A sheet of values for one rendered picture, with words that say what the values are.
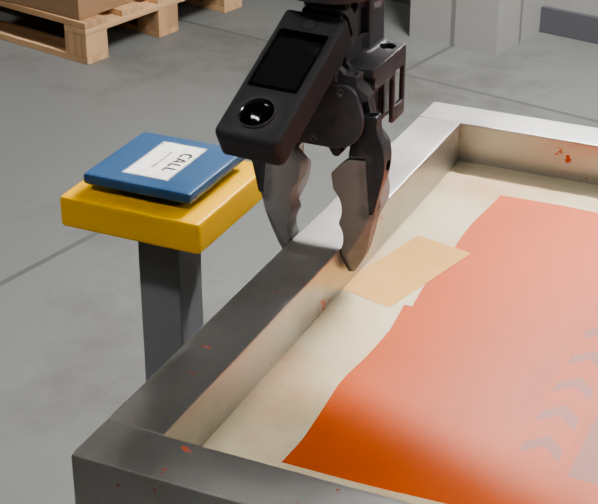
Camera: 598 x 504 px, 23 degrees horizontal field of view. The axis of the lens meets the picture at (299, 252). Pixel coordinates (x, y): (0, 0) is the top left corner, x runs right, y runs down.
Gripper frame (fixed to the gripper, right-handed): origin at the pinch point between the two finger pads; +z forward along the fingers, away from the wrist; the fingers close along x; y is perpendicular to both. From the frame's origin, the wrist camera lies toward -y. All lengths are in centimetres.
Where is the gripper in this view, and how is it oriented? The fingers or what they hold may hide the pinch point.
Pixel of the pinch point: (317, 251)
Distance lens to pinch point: 103.4
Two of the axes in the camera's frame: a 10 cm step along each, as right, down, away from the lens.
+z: 0.0, 8.9, 4.6
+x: -9.1, -1.9, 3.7
